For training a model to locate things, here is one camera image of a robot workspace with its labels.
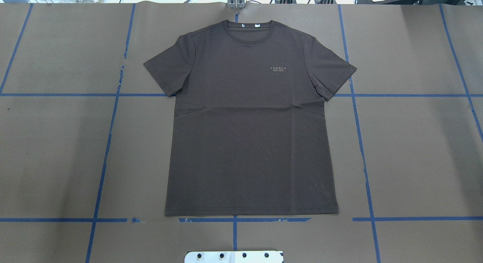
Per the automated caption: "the dark brown t-shirt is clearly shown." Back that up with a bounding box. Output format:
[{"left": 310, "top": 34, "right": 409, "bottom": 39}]
[{"left": 143, "top": 20, "right": 357, "bottom": 216}]

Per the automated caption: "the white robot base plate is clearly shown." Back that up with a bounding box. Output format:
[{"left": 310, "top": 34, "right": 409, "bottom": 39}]
[{"left": 184, "top": 251, "right": 284, "bottom": 263}]

